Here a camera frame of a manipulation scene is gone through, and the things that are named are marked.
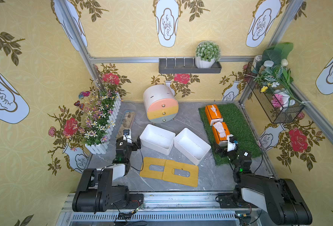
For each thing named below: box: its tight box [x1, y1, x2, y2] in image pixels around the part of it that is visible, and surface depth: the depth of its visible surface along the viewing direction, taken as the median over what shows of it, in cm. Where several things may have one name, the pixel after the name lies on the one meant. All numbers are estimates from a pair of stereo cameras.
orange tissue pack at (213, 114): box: [205, 104, 224, 126], surface depth 103 cm
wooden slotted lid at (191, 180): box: [162, 159, 199, 188], surface depth 85 cm
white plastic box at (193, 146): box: [174, 127, 212, 166], surface depth 96 cm
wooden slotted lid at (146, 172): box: [139, 156, 167, 180], surface depth 86 cm
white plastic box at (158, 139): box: [139, 123, 176, 156], surface depth 96 cm
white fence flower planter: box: [73, 88, 123, 155], surface depth 90 cm
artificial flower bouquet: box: [245, 42, 311, 111], surface depth 77 cm
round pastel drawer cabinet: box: [143, 83, 179, 124], surface depth 97 cm
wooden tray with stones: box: [116, 109, 136, 139], surface depth 108 cm
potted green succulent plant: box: [195, 40, 222, 69], surface depth 76 cm
